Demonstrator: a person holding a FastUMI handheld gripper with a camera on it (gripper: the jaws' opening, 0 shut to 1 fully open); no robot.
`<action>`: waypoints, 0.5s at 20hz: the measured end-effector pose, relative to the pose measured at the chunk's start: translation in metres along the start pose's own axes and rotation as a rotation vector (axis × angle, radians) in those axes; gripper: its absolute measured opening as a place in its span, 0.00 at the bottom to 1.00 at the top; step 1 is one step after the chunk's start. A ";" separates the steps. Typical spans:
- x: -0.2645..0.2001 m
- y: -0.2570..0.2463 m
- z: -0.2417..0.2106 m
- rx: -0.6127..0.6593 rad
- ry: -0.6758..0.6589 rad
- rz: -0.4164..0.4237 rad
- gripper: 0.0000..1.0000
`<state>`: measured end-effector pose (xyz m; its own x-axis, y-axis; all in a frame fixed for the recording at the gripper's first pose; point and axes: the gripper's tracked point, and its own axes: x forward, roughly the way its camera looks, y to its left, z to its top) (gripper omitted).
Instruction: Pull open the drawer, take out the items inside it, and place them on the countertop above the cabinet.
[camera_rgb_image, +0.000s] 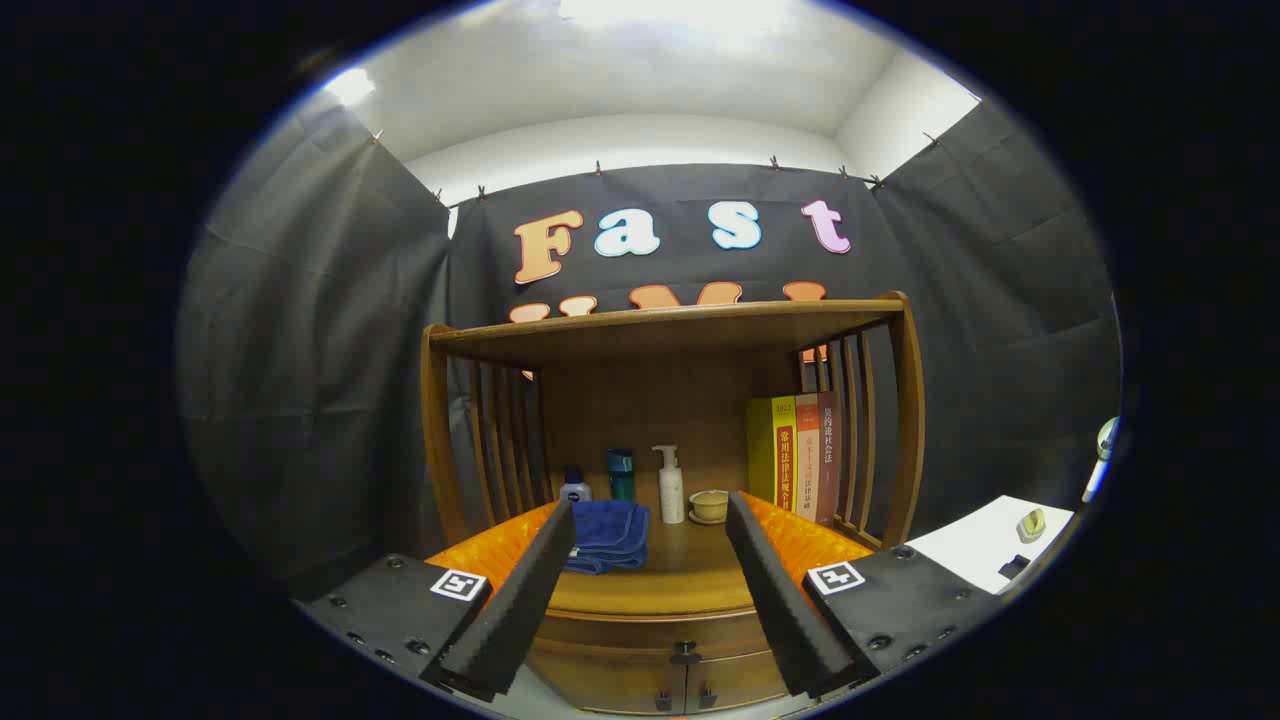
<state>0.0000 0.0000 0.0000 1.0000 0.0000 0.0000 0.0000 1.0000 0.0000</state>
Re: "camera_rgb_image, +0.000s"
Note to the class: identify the wooden countertop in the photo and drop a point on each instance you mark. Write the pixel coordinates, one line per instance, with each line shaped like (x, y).
(690, 570)

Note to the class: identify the dark red book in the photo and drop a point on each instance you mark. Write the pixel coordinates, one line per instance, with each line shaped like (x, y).
(828, 470)

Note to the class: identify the small white blue-capped bottle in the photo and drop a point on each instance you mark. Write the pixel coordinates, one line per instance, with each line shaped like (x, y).
(575, 490)

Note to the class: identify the white pump bottle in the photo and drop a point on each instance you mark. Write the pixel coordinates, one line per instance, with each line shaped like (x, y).
(671, 495)

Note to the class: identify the teal cup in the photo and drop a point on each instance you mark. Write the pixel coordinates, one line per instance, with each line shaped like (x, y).
(621, 480)

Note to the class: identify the wooden drawer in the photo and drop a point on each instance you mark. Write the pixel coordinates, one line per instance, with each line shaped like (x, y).
(620, 640)

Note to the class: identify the yellow book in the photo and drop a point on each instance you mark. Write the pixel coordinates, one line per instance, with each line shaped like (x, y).
(765, 450)

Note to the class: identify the small pale green object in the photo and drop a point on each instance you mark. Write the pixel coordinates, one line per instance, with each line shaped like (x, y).
(1031, 524)

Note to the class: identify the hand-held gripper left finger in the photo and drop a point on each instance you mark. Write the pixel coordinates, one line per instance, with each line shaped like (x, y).
(520, 600)

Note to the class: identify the white shelf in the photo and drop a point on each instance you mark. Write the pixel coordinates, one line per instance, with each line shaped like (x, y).
(1103, 445)

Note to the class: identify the blue towel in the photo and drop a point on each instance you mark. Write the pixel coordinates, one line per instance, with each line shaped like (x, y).
(610, 535)

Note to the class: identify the wooden cabinet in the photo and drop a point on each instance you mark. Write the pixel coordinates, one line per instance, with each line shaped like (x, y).
(650, 340)

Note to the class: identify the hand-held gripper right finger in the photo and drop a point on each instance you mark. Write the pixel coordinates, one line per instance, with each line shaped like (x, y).
(780, 600)

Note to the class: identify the small black object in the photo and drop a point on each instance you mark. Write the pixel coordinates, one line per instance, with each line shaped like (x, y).
(1013, 567)

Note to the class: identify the white side cabinet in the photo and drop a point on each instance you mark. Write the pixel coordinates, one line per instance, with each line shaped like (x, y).
(970, 545)

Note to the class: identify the beige lidded teacup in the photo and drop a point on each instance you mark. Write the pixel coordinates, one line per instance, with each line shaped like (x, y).
(708, 503)

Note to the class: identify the orange book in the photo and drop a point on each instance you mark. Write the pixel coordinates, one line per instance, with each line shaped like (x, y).
(808, 470)

